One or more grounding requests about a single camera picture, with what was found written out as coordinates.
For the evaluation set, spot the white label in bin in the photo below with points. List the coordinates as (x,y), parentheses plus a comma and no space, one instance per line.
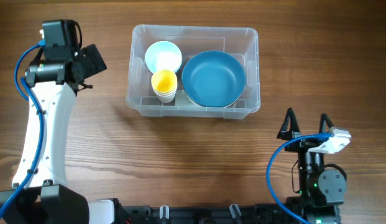
(182,99)

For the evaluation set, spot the dark blue plastic plate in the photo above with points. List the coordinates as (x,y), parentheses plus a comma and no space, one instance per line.
(213,67)

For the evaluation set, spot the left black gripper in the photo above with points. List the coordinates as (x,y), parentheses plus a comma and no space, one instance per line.
(94,63)

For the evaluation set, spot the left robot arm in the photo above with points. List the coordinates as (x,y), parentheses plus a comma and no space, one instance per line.
(39,191)

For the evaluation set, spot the clear plastic storage bin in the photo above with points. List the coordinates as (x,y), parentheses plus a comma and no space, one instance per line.
(240,42)

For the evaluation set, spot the cream plastic plate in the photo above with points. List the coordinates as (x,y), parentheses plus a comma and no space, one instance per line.
(215,96)

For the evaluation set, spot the light blue plastic bowl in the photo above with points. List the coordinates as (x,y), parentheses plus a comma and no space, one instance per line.
(163,55)

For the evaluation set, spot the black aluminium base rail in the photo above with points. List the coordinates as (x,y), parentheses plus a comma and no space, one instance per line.
(263,213)

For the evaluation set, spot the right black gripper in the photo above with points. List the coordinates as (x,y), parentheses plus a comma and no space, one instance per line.
(293,129)

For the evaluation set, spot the yellow plastic cup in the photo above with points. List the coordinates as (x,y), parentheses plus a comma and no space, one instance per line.
(164,81)

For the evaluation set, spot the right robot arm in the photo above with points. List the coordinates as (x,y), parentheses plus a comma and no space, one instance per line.
(321,186)

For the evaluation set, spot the cream plastic cup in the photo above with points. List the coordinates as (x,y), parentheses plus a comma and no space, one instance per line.
(166,97)

